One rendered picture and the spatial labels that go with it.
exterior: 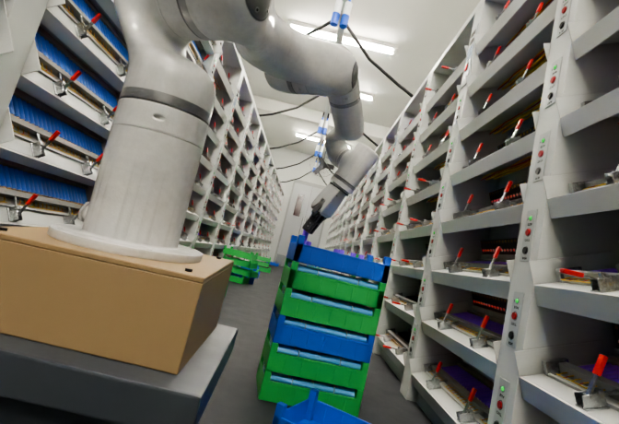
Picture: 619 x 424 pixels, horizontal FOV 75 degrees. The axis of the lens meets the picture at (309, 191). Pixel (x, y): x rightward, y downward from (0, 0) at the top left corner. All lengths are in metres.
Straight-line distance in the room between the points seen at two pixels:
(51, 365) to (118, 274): 0.10
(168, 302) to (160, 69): 0.28
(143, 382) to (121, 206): 0.21
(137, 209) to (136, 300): 0.12
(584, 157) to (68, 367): 1.04
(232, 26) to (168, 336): 0.39
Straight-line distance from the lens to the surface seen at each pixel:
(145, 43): 0.59
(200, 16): 0.59
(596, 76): 1.20
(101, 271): 0.47
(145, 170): 0.53
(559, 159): 1.08
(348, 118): 1.15
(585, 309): 0.89
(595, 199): 0.93
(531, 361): 1.03
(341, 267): 1.25
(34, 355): 0.47
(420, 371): 1.70
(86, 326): 0.48
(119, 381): 0.44
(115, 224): 0.53
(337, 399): 1.33
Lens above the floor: 0.43
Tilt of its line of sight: 9 degrees up
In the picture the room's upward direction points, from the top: 14 degrees clockwise
